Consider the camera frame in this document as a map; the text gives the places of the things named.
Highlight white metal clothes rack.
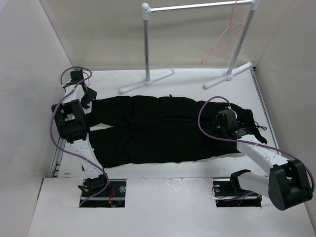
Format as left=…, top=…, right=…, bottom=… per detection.
left=119, top=0, right=259, bottom=94

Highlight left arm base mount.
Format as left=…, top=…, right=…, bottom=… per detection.
left=79, top=179, right=127, bottom=208

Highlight black trousers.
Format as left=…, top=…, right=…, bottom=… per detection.
left=86, top=94, right=269, bottom=169

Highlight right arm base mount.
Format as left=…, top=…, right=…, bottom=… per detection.
left=211, top=178, right=262, bottom=208

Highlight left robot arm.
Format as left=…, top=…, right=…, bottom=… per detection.
left=49, top=67, right=111, bottom=200

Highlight pink wire hanger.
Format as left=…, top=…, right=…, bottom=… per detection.
left=200, top=0, right=246, bottom=66

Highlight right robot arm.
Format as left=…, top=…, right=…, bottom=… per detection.
left=213, top=109, right=313, bottom=210

